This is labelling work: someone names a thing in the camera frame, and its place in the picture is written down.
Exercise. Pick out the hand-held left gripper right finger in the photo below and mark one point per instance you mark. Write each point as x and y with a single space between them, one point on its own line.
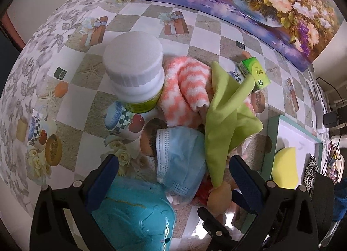
244 177

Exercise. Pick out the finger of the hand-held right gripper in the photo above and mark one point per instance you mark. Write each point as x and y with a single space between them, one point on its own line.
214 224
239 199

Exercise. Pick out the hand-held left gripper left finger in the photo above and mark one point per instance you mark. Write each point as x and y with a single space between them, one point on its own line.
107 177

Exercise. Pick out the orange and red plush toy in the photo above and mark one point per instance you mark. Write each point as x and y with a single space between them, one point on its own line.
219 196

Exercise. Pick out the leopard print scrunchie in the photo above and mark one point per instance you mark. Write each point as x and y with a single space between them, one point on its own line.
311 169

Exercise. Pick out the yellow sponge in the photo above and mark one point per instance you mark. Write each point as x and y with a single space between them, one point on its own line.
284 167

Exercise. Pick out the green cloth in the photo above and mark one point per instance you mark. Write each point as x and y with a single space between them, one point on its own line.
225 120

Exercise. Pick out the teal rimmed white box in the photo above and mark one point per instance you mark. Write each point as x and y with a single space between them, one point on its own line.
292 134

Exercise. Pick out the blue face mask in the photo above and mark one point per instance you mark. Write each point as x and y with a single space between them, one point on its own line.
179 158

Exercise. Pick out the green tissue packet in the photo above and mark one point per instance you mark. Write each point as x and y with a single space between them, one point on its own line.
256 72

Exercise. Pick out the pink white striped fuzzy cloth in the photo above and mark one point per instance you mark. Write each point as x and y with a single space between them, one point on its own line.
184 83

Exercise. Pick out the white bottle with green label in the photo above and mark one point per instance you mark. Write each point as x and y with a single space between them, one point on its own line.
132 58

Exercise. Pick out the dark blue cloth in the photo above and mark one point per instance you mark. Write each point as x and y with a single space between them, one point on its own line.
341 205

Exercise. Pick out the teal plastic pouch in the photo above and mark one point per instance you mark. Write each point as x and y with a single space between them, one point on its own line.
130 213

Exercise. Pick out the black power adapter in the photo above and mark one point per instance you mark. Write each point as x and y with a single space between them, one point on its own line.
332 119

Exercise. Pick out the printed checkered tablecloth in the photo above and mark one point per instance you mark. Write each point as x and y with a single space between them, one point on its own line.
81 104

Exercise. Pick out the floral painting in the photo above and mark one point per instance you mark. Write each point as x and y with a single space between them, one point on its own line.
217 4

